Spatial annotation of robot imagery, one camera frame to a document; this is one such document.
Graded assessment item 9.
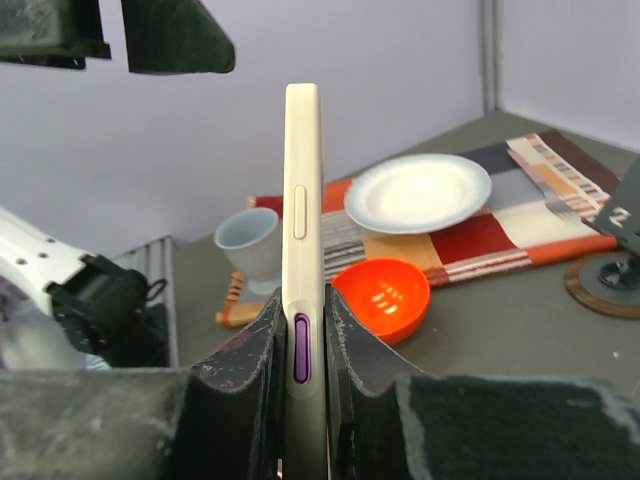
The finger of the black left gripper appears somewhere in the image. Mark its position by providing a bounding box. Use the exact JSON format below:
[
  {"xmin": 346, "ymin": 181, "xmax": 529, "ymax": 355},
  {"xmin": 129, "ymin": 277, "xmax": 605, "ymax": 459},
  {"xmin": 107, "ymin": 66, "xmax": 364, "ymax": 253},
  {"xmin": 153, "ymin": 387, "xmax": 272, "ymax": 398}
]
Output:
[
  {"xmin": 1, "ymin": 0, "xmax": 111, "ymax": 69},
  {"xmin": 121, "ymin": 0, "xmax": 236, "ymax": 74}
]

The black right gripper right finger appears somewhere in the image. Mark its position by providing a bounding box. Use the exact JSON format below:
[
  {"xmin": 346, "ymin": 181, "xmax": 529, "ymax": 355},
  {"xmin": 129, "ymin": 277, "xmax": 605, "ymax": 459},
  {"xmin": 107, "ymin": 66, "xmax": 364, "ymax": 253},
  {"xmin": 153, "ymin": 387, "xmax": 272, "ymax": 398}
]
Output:
[{"xmin": 325, "ymin": 288, "xmax": 639, "ymax": 479}]

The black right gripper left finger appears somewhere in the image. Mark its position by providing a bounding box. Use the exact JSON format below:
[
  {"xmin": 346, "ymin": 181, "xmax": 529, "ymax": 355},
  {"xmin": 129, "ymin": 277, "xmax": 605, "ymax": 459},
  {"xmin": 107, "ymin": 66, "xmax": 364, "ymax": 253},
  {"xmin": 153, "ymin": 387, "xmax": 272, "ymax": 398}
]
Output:
[{"xmin": 1, "ymin": 293, "xmax": 286, "ymax": 479}]

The white-cased smartphone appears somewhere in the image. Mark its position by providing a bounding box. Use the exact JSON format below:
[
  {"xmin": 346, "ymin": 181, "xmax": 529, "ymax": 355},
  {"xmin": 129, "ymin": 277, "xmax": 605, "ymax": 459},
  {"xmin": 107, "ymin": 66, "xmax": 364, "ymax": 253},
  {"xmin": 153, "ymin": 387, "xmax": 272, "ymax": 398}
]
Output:
[{"xmin": 281, "ymin": 83, "xmax": 328, "ymax": 479}]

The grey phone stand wooden base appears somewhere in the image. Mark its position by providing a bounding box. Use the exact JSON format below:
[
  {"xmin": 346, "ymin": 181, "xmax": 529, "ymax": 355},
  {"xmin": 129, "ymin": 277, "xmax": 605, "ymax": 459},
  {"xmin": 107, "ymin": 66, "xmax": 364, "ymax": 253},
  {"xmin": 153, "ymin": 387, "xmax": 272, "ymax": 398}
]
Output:
[{"xmin": 564, "ymin": 154, "xmax": 640, "ymax": 320}]

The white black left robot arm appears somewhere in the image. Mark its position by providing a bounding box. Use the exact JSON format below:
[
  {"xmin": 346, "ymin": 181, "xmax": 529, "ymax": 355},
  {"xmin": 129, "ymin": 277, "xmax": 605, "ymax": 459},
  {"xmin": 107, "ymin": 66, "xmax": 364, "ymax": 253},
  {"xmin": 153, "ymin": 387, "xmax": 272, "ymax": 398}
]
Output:
[{"xmin": 1, "ymin": 1, "xmax": 236, "ymax": 368}]

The orange plastic bowl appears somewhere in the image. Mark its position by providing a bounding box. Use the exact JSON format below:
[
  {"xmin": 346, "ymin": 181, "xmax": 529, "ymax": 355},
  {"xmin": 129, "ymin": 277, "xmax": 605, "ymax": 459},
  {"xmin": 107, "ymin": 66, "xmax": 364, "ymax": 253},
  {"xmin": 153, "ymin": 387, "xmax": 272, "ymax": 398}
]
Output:
[{"xmin": 331, "ymin": 257, "xmax": 431, "ymax": 346}]

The grey ceramic cup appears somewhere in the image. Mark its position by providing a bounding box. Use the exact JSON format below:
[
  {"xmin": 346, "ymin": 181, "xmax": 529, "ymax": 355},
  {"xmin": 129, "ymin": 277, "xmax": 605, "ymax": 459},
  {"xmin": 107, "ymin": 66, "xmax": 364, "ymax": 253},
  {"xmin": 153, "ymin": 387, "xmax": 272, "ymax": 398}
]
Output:
[{"xmin": 214, "ymin": 207, "xmax": 282, "ymax": 296}]

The white round plate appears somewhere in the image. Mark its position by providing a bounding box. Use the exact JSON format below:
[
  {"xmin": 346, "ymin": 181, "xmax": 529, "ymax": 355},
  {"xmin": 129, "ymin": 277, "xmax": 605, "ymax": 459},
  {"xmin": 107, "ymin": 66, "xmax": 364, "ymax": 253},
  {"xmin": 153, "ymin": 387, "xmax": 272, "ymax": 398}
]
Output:
[{"xmin": 344, "ymin": 154, "xmax": 493, "ymax": 235}]

